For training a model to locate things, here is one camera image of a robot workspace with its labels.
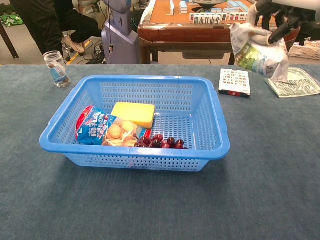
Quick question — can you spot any black bag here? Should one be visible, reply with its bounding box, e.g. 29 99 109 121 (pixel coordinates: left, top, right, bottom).
297 21 320 46

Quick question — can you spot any white patterned card box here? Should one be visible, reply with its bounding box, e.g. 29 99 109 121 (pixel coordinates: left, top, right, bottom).
218 68 252 98

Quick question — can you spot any floor cable bundle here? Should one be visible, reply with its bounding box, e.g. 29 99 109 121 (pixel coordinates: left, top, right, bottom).
84 39 109 65

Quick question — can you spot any white plastic mesh basket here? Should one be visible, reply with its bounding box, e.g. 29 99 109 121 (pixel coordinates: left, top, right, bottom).
287 39 320 61

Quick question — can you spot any blue cookie bag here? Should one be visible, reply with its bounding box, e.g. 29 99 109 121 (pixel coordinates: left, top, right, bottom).
74 105 152 147

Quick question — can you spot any clear glass jar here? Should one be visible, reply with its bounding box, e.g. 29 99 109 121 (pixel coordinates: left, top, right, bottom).
43 50 72 89

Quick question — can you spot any plastic-wrapped pale green dustpan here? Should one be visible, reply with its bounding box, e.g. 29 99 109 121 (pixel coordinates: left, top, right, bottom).
264 66 320 99

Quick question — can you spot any blue mahjong tile row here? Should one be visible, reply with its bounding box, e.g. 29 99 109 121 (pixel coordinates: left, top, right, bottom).
226 0 249 13

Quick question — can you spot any yellow sponge block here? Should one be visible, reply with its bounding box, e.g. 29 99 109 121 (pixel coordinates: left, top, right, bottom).
110 101 156 130

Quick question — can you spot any black mahjong table centre dome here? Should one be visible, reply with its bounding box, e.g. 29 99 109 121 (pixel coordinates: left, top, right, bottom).
192 0 226 13

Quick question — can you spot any dark table leg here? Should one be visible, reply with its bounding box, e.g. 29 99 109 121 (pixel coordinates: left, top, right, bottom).
0 22 20 60

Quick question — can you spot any seated person in black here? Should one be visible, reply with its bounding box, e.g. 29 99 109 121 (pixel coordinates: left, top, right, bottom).
9 0 103 57

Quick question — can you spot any blue plastic perforated basket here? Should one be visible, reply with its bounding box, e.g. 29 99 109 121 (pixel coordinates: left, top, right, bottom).
39 74 231 173

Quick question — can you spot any green patterned bag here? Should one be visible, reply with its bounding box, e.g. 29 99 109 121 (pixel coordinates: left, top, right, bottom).
0 13 25 27

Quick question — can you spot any long mahjong tile row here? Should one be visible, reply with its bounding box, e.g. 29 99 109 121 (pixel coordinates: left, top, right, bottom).
189 11 250 25

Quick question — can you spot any white crinkly snack bag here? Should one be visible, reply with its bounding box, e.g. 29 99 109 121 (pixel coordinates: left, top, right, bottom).
229 21 291 83

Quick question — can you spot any red grape bunch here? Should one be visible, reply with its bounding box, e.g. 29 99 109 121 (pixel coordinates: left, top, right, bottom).
132 133 190 150

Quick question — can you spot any purple robot base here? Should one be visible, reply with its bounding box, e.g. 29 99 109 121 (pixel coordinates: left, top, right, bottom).
101 0 141 65

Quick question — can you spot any brown mahjong table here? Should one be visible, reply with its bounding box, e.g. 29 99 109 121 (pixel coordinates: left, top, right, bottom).
137 0 302 66

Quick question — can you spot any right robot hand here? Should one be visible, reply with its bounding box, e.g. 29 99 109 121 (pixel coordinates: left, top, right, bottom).
247 0 318 46

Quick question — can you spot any hanging cable with pendant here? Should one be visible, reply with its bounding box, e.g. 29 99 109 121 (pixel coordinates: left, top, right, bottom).
106 0 115 54

